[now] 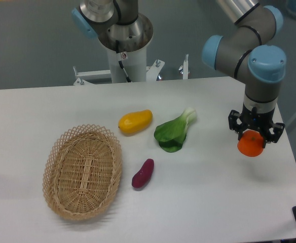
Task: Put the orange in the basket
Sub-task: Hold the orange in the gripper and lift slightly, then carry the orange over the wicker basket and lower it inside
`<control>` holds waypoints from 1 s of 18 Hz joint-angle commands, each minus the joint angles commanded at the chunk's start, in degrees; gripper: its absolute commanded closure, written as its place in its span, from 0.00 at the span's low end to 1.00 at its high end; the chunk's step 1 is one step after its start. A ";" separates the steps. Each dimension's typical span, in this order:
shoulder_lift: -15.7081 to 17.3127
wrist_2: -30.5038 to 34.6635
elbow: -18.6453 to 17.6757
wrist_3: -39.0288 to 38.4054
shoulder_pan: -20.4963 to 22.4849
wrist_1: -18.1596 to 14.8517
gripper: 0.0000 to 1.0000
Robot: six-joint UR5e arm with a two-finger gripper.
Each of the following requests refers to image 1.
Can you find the purple sweet potato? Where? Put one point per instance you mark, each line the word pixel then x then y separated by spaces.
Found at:
pixel 141 178

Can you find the green bok choy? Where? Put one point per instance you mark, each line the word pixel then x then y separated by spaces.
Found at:
pixel 171 135

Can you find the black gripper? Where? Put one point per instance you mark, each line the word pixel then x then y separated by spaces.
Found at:
pixel 258 117

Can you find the yellow mango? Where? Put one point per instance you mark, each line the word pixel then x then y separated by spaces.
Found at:
pixel 134 122

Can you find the woven wicker basket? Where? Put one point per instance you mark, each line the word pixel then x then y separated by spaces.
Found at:
pixel 83 172

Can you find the orange fruit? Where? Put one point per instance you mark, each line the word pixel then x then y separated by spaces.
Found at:
pixel 251 144

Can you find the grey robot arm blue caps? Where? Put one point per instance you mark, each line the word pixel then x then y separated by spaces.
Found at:
pixel 246 56

